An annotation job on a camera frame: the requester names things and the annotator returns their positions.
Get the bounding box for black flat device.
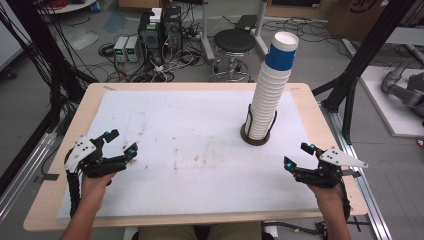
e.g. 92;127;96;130
234;14;258;31

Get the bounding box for black round stool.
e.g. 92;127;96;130
209;28;257;83

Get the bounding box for white platform board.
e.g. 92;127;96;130
359;65;424;138

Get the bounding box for aluminium rail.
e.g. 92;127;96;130
0;131;58;223
319;103;394;240

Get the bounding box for stack of white ribbed cups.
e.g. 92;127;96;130
248;61;293;141

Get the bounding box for cardboard box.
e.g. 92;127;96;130
328;0;424;41

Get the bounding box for black computer tower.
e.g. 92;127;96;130
162;5;184;51
138;11;164;64

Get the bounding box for black frame post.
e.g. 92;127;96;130
311;0;418;144
6;0;98;134

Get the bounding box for person's left hand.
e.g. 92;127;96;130
80;172;116;201

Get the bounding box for white round table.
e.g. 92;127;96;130
38;0;98;14

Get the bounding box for black cable chain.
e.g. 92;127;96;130
65;168;83;219
336;176;352;222

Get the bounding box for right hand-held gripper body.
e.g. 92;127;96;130
308;146;369;188

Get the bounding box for tangle of floor cables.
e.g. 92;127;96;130
98;29;208;83

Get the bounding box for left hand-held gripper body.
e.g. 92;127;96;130
64;135;118;179

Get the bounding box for teal sheet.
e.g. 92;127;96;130
102;9;129;34

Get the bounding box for small white box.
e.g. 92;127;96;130
149;7;163;24

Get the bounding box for person's khaki trousers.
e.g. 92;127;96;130
138;222;263;240

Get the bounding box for white cabinet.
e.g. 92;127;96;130
0;0;33;73

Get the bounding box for blue and white paper cup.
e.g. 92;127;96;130
264;31;300;72

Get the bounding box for clear plastic film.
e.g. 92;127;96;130
63;28;98;51

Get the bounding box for grey power supply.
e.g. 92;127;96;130
124;35;141;63
113;35;129;63

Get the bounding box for light wooden table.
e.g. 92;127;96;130
23;82;369;232

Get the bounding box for person's right hand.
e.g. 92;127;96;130
308;184;344;209

